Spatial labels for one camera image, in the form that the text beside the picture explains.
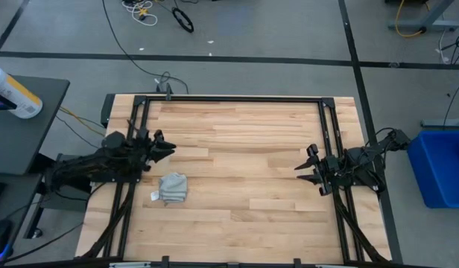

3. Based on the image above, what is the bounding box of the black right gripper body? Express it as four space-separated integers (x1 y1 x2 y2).
315 155 345 186

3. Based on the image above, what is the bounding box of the black side table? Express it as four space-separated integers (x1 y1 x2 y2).
0 75 71 176

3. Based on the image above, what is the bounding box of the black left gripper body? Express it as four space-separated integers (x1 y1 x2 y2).
134 139 158 172

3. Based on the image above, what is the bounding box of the grey desk foot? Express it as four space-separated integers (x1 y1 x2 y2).
421 118 459 130

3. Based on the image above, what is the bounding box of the thin black floor cable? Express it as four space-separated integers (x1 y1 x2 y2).
443 76 459 126

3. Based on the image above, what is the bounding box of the blue plastic bin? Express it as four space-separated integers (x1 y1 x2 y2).
407 130 459 209

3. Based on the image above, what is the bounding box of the yellow floor cable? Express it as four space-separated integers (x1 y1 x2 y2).
395 0 426 38

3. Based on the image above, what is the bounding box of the blue black flat device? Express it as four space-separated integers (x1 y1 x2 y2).
0 90 17 112

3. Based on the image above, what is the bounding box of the long black floor cable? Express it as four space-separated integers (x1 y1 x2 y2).
101 0 190 95

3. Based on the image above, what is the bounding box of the white yellow wipes canister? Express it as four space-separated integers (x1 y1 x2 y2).
0 64 43 120

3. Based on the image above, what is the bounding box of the grey desk base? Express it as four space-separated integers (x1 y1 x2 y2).
387 0 459 33

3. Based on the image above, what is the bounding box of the dark operator desk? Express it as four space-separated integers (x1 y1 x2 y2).
0 173 42 264

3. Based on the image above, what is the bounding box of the black sleeved cable bundle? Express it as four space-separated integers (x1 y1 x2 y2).
78 182 138 261
332 185 390 264

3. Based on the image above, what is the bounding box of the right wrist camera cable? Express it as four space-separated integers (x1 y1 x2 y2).
367 127 398 150

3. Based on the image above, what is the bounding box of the black computer mouse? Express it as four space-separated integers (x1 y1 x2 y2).
0 219 13 260

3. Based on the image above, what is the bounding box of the black aluminium table frame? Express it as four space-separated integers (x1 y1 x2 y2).
88 95 391 266

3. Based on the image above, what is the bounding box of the black side table leg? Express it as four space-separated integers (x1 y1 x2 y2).
23 152 92 239

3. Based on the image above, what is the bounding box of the black desk cable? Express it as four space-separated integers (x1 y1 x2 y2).
5 222 85 264

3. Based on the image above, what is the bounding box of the black cable tangle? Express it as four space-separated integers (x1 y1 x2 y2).
440 28 459 65

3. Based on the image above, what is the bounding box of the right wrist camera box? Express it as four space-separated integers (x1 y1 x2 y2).
323 155 341 169

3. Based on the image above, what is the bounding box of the grey microfiber waffle towel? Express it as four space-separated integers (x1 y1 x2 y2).
150 172 189 205

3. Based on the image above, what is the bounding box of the black coiled cable ring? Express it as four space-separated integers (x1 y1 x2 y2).
171 7 195 34

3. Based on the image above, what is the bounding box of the thin yellow cable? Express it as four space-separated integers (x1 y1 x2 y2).
59 106 106 137

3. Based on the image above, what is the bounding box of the black cable clamp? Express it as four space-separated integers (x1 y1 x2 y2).
154 70 174 102

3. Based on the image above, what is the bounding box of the white cable bundle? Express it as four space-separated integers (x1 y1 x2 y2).
121 0 159 27

